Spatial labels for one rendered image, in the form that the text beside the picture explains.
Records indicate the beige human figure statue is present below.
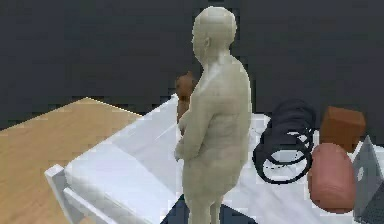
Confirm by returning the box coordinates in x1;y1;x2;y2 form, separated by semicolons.
173;5;253;224

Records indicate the white bed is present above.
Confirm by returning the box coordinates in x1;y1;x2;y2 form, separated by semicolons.
44;93;384;224

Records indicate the brown teddy bear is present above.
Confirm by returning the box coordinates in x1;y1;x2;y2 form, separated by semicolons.
175;70;198;123

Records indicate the brown square pillow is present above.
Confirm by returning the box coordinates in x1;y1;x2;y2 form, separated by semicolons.
319;106;367;154

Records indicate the pink round pillow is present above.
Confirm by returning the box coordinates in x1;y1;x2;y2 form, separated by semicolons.
307;142;357;215

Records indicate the grey open laptop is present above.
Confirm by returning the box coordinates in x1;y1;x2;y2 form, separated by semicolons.
351;135;384;224

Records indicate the black ring basket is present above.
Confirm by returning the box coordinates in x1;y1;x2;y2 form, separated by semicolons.
252;98;317;185

